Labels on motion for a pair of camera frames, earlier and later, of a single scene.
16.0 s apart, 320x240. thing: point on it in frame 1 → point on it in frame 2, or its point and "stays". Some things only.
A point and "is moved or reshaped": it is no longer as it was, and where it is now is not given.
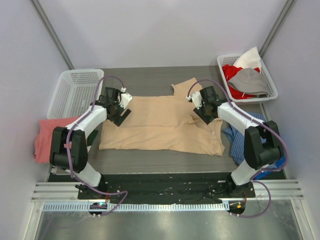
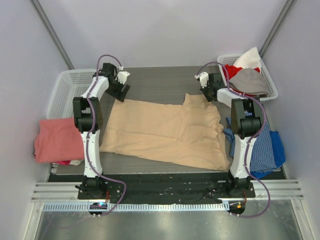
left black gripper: [121, 116] → [119, 90]
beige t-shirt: [164, 123] is moved or reshaped
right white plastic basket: [223, 60] stays
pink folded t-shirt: [42, 144] stays
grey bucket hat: [250, 81] stays
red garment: [228, 70] stays
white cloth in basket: [250, 58] stays
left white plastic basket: [75, 92] stays
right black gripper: [201, 116] → [208, 92]
